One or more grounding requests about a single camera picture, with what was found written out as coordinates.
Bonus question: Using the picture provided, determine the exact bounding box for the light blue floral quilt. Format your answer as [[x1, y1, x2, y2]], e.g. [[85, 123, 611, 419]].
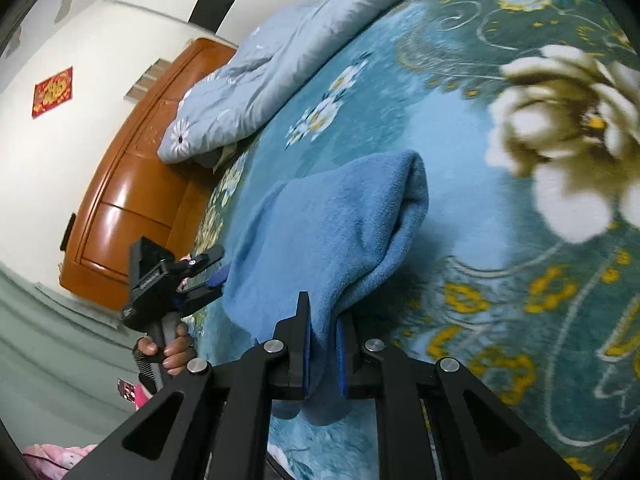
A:
[[157, 0, 481, 163]]

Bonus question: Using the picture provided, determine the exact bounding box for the grey coiled cable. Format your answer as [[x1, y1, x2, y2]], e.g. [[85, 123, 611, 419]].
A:
[[132, 345, 157, 387]]

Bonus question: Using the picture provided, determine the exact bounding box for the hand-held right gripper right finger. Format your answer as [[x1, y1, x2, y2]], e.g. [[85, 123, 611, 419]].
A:
[[337, 317, 576, 480]]

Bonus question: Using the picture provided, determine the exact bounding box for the blue fleece garment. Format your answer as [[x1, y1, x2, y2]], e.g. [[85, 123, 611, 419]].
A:
[[220, 149, 431, 426]]

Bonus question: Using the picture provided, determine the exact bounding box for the pillow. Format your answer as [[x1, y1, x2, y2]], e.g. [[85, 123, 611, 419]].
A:
[[195, 142, 239, 174]]

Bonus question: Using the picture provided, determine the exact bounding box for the person's left hand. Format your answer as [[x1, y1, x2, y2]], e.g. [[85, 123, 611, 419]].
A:
[[136, 321, 196, 377]]

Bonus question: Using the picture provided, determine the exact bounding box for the wooden headboard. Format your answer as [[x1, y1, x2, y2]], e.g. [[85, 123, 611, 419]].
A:
[[59, 37, 238, 311]]

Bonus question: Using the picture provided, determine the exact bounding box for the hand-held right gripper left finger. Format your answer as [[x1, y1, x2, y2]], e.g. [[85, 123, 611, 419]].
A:
[[62, 291, 313, 480]]

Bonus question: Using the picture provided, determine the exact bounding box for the magenta patterned cloth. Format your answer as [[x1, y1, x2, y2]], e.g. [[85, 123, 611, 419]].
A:
[[116, 377, 152, 412]]

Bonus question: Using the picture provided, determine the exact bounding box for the teal floral blanket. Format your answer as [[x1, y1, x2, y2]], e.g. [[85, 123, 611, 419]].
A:
[[192, 0, 640, 480]]

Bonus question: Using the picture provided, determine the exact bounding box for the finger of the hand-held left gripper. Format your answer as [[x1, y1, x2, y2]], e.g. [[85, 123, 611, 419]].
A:
[[176, 269, 232, 312], [172, 245, 226, 278]]

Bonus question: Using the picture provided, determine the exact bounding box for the red wall decoration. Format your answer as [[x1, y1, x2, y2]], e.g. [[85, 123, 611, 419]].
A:
[[31, 66, 74, 120]]

